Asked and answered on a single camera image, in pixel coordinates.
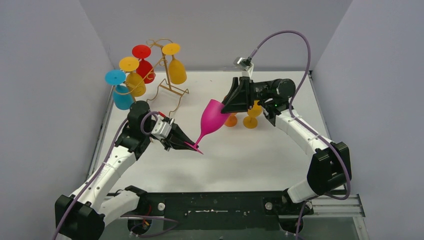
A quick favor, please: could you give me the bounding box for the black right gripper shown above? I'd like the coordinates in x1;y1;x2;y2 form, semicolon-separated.
218;76;274;114

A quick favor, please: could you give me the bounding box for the orange wine glass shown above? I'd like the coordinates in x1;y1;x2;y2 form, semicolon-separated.
224;112;238;127

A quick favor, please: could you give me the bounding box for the pink wine glass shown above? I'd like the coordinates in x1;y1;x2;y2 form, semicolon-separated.
184;99;231;155

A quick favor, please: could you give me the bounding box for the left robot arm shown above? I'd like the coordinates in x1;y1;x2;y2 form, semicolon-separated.
52;100;195;240

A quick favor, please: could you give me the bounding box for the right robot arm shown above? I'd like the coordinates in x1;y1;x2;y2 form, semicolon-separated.
222;76;352;215

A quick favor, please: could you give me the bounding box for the blue wine glass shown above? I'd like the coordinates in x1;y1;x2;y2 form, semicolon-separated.
104;69;134;110

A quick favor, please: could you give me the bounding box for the yellow wine glass left row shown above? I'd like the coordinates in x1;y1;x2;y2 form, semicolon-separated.
119;56;146;97

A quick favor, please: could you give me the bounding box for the red wine glass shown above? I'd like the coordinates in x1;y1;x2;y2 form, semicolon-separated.
132;44;156;84

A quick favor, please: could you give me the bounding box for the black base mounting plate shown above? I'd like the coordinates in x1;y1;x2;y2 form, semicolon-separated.
133;191;314;233

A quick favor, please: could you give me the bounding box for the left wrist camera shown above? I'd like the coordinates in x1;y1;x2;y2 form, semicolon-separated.
151;117;175;140

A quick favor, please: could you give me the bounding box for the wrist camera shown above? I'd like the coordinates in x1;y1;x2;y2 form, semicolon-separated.
233;57;254;78
151;117;175;140

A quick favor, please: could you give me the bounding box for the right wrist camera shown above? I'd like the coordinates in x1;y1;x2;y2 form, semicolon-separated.
233;57;254;78

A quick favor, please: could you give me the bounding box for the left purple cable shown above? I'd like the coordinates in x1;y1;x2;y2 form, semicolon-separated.
51;111;181;240

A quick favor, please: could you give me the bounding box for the purple cable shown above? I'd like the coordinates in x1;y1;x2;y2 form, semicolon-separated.
51;111;181;240
246;30;352;240

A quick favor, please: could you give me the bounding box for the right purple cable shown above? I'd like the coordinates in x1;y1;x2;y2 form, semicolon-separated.
246;30;352;240

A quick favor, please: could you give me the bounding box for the gold wire glass rack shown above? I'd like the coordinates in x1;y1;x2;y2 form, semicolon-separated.
108;38;190;114

